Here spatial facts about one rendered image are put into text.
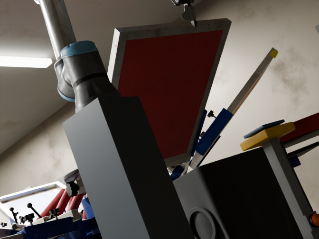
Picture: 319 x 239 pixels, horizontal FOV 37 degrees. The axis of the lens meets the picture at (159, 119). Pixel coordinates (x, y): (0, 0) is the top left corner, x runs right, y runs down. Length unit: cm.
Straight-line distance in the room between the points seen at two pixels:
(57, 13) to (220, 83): 395
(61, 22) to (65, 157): 577
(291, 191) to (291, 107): 366
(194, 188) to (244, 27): 384
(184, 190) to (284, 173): 43
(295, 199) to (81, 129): 68
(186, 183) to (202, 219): 14
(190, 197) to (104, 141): 52
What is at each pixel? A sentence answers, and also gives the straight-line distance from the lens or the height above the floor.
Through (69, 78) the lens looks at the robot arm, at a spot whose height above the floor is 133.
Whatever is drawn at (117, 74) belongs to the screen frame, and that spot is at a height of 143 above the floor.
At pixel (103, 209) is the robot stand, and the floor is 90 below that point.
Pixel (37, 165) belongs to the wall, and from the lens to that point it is 797.
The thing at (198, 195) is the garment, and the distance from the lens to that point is 174.
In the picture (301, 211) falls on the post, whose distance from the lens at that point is 153.
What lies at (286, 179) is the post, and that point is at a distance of 152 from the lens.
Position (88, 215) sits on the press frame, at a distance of 293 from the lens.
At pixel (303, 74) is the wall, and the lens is 510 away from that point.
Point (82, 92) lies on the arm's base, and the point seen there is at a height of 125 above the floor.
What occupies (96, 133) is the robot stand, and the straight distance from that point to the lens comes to 139.
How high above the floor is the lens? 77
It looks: 13 degrees up
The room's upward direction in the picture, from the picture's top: 22 degrees counter-clockwise
